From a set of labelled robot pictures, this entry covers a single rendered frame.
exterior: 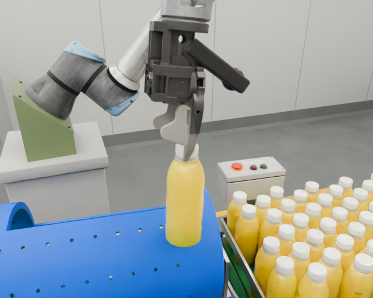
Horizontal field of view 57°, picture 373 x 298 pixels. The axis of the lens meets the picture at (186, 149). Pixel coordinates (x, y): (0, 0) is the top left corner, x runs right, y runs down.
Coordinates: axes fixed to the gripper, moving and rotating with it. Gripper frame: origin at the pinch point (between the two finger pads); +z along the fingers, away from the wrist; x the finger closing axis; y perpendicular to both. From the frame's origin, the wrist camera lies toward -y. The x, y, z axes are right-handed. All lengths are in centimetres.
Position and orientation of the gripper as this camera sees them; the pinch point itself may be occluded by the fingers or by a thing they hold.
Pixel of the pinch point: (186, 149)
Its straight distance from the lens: 57.9
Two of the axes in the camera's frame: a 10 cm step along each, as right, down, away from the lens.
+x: 2.7, 3.3, -9.1
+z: -0.9, 9.5, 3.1
